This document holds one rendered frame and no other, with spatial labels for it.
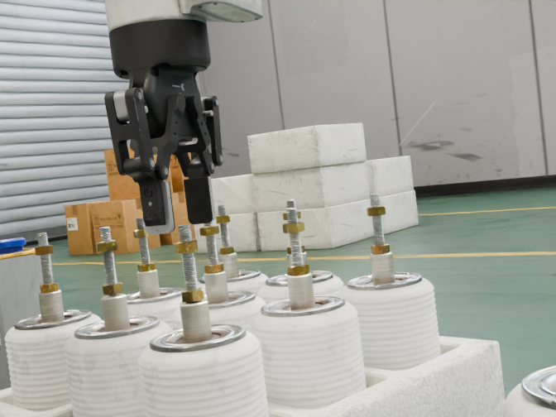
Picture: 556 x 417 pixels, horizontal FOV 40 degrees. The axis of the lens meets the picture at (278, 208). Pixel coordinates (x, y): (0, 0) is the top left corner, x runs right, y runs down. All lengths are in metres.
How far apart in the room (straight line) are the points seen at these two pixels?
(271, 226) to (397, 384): 2.87
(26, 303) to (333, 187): 2.58
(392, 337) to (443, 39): 5.67
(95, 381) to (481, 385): 0.36
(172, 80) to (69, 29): 6.30
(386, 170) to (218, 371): 3.27
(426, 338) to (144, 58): 0.38
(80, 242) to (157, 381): 4.20
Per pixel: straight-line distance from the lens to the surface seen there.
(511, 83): 6.11
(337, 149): 3.47
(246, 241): 3.65
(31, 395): 0.79
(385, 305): 0.74
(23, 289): 0.95
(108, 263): 0.70
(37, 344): 0.77
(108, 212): 4.49
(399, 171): 3.92
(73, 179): 6.66
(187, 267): 0.60
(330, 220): 3.36
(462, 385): 0.76
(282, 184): 3.48
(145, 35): 0.58
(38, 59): 6.64
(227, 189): 3.72
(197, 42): 0.59
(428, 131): 6.39
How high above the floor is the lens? 0.38
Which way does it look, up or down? 3 degrees down
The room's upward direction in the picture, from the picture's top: 7 degrees counter-clockwise
